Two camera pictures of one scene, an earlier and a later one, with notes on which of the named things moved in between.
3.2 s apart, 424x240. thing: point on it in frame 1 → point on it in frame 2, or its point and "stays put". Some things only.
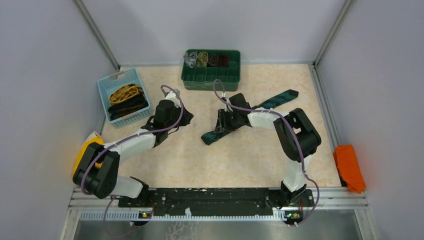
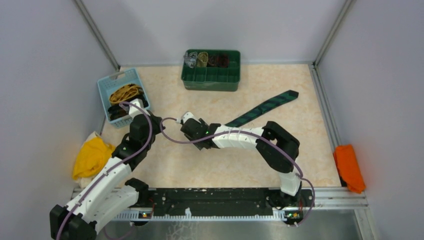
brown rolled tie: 212,60 stays put
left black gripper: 187,117 → 157,121
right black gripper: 222,124 → 203,123
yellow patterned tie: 124,92 stays put
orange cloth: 349,168 stays put
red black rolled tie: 223,61 stays put
